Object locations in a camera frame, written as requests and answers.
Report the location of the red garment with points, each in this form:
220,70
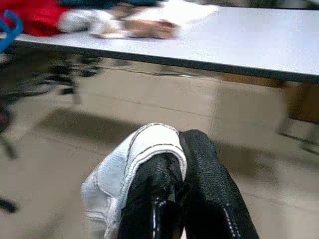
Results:
37,17

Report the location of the white denim shorts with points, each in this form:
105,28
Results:
112,174

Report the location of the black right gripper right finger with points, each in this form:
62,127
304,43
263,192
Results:
211,189

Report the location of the blue plastic hanger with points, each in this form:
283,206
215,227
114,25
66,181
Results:
18,26

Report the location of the white shirt with plaid lining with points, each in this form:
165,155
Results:
79,21

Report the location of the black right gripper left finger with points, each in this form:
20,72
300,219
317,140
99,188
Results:
149,199

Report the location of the white table with black legs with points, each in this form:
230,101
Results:
249,37

